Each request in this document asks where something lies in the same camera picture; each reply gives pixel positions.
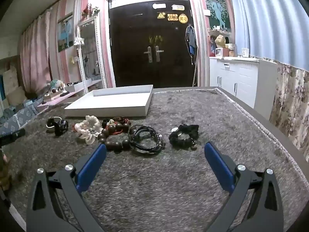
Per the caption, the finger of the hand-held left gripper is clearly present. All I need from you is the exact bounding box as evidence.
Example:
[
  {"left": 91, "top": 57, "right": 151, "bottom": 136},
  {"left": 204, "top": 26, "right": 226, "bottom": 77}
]
[{"left": 0, "top": 128, "right": 26, "bottom": 147}]

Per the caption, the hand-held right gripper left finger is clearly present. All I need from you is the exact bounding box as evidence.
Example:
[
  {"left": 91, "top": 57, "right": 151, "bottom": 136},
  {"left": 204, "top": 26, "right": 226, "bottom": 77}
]
[{"left": 26, "top": 142, "right": 108, "bottom": 232}]

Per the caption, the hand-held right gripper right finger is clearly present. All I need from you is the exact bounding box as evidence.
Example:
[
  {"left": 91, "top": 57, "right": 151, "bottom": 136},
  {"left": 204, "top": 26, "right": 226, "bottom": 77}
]
[{"left": 204, "top": 141, "right": 284, "bottom": 232}]

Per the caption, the brown wooden bead bracelet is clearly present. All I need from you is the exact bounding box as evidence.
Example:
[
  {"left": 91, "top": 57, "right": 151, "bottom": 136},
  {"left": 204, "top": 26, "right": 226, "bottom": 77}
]
[{"left": 97, "top": 122, "right": 138, "bottom": 153}]

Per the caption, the white scrunchie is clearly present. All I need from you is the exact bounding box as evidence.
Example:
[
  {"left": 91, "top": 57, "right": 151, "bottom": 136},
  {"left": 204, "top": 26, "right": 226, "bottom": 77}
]
[{"left": 73, "top": 115, "right": 103, "bottom": 146}]

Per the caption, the black hair claw clip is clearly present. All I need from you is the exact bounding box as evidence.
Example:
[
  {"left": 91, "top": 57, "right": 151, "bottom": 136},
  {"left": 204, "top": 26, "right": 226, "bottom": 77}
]
[{"left": 47, "top": 117, "right": 69, "bottom": 137}]

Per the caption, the black scrunchie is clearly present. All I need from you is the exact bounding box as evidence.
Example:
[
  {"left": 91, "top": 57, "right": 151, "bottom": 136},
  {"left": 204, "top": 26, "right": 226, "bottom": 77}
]
[{"left": 168, "top": 123, "right": 200, "bottom": 149}]

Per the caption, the red cord pendant necklace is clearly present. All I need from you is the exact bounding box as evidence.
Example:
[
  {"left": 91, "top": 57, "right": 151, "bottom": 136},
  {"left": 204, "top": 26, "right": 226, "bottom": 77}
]
[{"left": 101, "top": 117, "right": 132, "bottom": 134}]

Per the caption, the white shallow tray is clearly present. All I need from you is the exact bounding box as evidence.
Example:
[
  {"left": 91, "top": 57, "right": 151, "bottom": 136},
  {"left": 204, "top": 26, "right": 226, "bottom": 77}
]
[{"left": 64, "top": 84, "right": 154, "bottom": 118}]

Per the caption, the black braided bracelet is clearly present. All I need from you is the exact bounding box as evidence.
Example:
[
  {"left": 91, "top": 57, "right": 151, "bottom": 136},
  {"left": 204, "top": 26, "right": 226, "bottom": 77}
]
[{"left": 129, "top": 124, "right": 166, "bottom": 155}]

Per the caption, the blue patterned cloth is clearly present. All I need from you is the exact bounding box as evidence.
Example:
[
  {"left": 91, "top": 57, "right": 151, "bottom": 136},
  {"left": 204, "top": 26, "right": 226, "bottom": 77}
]
[{"left": 0, "top": 100, "right": 41, "bottom": 136}]

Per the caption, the grey shaggy rug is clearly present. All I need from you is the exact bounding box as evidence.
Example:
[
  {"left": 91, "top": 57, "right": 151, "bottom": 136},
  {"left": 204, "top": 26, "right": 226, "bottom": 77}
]
[{"left": 0, "top": 87, "right": 309, "bottom": 232}]

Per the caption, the pink shelf unit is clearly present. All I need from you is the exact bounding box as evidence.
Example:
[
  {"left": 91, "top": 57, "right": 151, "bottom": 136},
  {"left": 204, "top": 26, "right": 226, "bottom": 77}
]
[{"left": 36, "top": 78, "right": 103, "bottom": 107}]

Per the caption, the pink curtain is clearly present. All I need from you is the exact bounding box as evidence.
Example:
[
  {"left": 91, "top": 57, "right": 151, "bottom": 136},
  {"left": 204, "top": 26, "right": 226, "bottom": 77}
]
[{"left": 19, "top": 12, "right": 53, "bottom": 97}]

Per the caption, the white cabinet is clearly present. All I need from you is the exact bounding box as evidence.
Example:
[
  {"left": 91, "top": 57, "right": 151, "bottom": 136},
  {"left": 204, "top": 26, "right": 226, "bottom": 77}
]
[{"left": 209, "top": 56, "right": 278, "bottom": 120}]

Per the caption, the floral cloth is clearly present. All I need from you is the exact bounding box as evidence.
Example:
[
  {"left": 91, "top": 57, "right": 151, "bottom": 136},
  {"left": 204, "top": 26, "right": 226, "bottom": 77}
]
[{"left": 259, "top": 57, "right": 309, "bottom": 155}]

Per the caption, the broom stick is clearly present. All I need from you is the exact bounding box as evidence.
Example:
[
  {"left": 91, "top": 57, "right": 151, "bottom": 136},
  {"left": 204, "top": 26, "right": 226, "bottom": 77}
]
[{"left": 192, "top": 58, "right": 199, "bottom": 87}]

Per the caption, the white framed standing mirror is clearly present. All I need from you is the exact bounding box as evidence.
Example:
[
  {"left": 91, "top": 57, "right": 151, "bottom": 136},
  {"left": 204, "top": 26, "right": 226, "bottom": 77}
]
[{"left": 76, "top": 17, "right": 107, "bottom": 94}]

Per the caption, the dark double door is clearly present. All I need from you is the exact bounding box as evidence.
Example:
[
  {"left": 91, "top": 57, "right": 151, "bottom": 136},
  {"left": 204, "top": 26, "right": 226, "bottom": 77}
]
[{"left": 108, "top": 0, "right": 197, "bottom": 89}]

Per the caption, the tan plush toy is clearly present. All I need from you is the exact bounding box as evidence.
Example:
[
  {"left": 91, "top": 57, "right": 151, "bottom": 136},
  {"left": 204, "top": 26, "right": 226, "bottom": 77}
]
[{"left": 215, "top": 34, "right": 226, "bottom": 49}]

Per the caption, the hanging blue bag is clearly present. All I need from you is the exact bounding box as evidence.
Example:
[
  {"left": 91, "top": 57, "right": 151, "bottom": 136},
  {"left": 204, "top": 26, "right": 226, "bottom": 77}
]
[{"left": 185, "top": 25, "right": 197, "bottom": 66}]

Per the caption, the artificial flower bunch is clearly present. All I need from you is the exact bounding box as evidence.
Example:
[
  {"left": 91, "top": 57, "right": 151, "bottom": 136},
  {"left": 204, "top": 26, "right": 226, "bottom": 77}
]
[{"left": 81, "top": 3, "right": 100, "bottom": 20}]

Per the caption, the pale blue curtain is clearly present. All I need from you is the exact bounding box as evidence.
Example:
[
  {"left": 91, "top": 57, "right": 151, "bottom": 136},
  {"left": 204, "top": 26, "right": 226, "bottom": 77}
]
[{"left": 229, "top": 0, "right": 309, "bottom": 73}]

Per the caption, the white cord hair tie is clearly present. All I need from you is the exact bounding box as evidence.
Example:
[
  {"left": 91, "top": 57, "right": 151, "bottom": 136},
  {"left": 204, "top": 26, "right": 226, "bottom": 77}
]
[{"left": 46, "top": 116, "right": 67, "bottom": 129}]

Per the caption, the wall poster with pale figure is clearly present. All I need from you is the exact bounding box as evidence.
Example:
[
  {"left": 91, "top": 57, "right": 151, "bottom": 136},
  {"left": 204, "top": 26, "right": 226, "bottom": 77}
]
[{"left": 57, "top": 14, "right": 73, "bottom": 53}]

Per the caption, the silver door handle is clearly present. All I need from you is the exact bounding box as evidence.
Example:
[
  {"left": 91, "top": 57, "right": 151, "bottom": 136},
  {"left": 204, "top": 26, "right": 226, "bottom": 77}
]
[
  {"left": 143, "top": 46, "right": 153, "bottom": 63},
  {"left": 155, "top": 46, "right": 164, "bottom": 62}
]

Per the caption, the wall poster with green background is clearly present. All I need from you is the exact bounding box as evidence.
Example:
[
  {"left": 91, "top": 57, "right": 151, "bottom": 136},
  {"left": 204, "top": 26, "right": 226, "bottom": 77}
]
[{"left": 203, "top": 0, "right": 232, "bottom": 32}]

